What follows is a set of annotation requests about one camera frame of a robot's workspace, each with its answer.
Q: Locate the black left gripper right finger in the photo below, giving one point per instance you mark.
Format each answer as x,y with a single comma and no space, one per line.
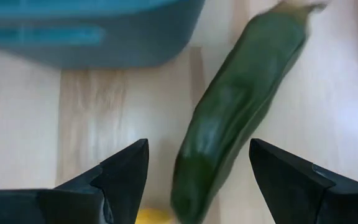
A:
322,202

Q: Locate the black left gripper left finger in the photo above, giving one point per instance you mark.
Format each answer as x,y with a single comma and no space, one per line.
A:
73,205

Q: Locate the dark green cucumber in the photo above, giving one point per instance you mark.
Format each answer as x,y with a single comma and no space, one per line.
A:
238,102

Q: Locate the small yellow fruit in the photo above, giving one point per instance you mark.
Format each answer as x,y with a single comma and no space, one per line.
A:
152,217

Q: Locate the teal plastic bin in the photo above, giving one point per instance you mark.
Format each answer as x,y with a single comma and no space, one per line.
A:
89,46

